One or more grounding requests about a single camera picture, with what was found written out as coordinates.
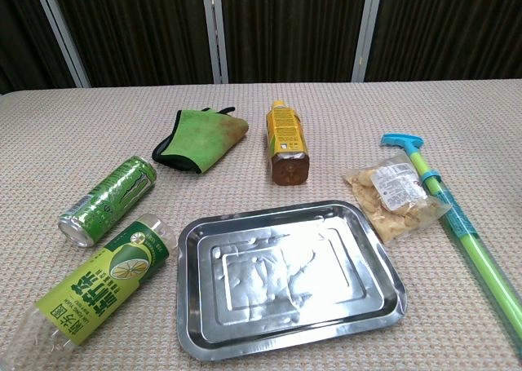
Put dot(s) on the white partition frame post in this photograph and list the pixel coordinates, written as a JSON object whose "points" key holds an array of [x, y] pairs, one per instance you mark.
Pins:
{"points": [[61, 32], [367, 28], [214, 32]]}

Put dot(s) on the beige woven tablecloth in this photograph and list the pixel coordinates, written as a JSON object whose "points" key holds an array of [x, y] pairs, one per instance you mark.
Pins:
{"points": [[367, 306]]}

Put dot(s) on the clear snack bag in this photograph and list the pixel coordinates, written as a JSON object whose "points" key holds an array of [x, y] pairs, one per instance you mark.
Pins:
{"points": [[391, 195]]}

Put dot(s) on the amber tea bottle yellow label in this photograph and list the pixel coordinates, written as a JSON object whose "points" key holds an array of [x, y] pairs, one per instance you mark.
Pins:
{"points": [[283, 134]]}

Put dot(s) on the green blue water pump toy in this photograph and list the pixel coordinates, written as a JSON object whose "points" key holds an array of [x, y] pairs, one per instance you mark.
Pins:
{"points": [[461, 224]]}

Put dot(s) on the silver metal tray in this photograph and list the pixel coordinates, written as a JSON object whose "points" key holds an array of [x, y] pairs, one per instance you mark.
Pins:
{"points": [[285, 281]]}

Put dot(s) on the clear bottle green lime label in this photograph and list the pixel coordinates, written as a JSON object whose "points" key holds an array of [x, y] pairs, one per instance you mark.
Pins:
{"points": [[106, 281]]}

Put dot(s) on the green microfibre cloth black trim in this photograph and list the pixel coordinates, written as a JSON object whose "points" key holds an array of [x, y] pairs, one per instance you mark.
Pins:
{"points": [[195, 142]]}

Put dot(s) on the green Monster energy can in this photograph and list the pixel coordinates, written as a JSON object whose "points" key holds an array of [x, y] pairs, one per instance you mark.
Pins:
{"points": [[110, 200]]}

